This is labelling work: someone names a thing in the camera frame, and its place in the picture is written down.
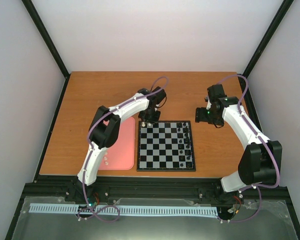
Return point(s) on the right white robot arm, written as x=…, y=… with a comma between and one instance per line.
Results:
x=260, y=163

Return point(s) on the black aluminium frame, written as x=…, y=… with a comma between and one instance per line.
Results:
x=135, y=187

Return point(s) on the pink plastic tray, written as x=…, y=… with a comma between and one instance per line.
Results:
x=121, y=155

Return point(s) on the light blue cable duct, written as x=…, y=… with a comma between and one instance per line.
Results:
x=126, y=210

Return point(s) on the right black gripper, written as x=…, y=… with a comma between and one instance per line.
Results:
x=202, y=118

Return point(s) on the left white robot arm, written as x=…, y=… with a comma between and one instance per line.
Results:
x=105, y=127

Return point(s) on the black white chessboard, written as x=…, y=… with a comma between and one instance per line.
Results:
x=158, y=149

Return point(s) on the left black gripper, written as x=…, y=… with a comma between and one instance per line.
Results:
x=155, y=120

